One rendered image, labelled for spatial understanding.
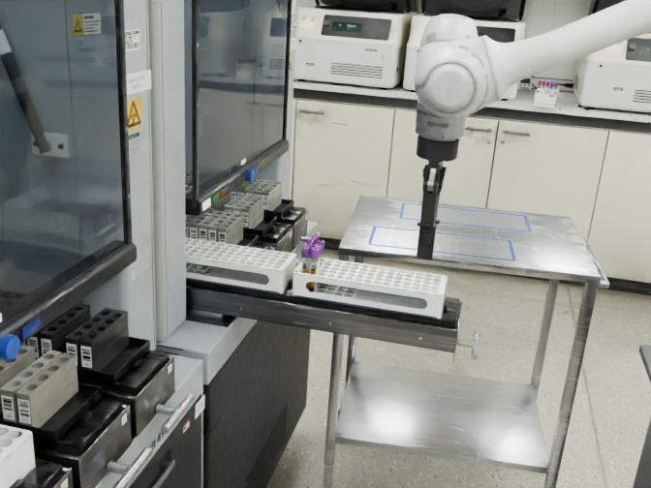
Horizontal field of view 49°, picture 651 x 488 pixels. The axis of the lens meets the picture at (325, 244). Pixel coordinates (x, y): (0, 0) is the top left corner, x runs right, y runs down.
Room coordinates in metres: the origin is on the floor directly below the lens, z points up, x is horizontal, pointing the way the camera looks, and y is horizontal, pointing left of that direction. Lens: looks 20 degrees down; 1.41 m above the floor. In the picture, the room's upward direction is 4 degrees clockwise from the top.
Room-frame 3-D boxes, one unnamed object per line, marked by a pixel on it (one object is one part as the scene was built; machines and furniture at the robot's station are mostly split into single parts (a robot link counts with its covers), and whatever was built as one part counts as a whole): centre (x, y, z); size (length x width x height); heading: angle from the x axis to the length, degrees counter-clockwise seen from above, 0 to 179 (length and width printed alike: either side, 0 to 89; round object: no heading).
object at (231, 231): (1.55, 0.22, 0.85); 0.12 x 0.02 x 0.06; 168
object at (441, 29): (1.29, -0.19, 1.29); 0.13 x 0.11 x 0.16; 174
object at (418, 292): (1.32, -0.09, 0.83); 0.30 x 0.10 x 0.06; 78
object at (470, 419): (1.77, -0.36, 0.41); 0.67 x 0.46 x 0.82; 82
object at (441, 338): (1.35, 0.04, 0.78); 0.73 x 0.14 x 0.09; 78
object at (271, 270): (1.39, 0.21, 0.83); 0.30 x 0.10 x 0.06; 78
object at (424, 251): (1.30, -0.19, 0.95); 0.03 x 0.01 x 0.07; 77
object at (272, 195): (1.84, 0.15, 0.85); 0.12 x 0.02 x 0.06; 167
